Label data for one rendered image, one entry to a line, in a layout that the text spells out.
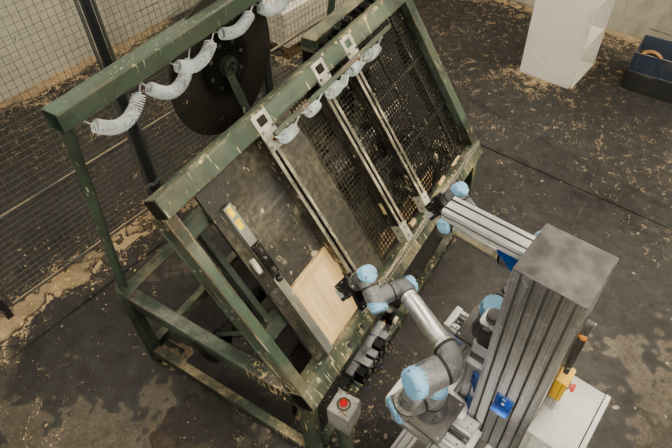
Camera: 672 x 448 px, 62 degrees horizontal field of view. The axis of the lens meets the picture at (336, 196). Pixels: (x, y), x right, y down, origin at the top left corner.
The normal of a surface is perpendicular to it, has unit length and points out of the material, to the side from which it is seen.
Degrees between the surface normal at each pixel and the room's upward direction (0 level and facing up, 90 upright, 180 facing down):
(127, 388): 0
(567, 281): 0
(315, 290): 58
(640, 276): 0
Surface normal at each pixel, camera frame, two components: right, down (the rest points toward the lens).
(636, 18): -0.64, 0.56
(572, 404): -0.04, -0.70
